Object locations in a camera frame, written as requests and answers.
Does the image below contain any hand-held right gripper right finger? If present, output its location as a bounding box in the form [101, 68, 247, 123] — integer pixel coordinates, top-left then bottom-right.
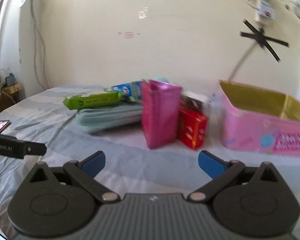
[187, 150, 288, 203]

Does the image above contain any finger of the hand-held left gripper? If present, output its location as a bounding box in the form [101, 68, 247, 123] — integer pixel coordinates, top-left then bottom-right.
[24, 142, 47, 156]

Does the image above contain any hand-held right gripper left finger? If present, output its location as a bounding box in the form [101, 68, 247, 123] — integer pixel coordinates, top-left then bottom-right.
[24, 151, 121, 203]

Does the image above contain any red box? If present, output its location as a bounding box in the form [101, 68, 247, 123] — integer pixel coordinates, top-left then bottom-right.
[177, 104, 208, 151]

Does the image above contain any teal zipper pencil case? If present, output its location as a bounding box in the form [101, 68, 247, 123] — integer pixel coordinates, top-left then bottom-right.
[75, 104, 144, 134]

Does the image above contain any pink tin box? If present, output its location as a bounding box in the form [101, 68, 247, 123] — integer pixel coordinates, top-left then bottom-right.
[218, 79, 300, 157]

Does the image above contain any green medicine box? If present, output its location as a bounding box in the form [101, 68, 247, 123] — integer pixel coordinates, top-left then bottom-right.
[63, 91, 122, 110]

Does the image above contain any green white packet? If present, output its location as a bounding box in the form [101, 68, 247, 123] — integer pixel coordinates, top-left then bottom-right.
[182, 92, 212, 117]

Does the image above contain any magenta foil bag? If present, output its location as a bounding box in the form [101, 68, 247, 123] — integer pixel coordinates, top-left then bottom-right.
[141, 79, 182, 150]

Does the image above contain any blue toothpaste box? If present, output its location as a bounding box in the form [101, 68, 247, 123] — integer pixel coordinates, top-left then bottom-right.
[112, 81, 143, 102]

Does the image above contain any striped bed sheet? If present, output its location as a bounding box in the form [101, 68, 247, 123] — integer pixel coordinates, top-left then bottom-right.
[0, 84, 300, 240]

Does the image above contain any wooden side table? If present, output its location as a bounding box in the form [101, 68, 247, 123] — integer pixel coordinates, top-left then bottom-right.
[0, 85, 26, 103]

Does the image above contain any black charger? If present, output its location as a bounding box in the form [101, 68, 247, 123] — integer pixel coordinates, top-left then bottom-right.
[5, 73, 17, 86]

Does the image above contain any black tape cross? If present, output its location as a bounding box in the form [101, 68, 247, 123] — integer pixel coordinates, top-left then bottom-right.
[241, 19, 290, 63]

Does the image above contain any grey wall cable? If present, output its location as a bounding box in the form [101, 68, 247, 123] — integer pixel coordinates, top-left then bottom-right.
[30, 0, 50, 91]

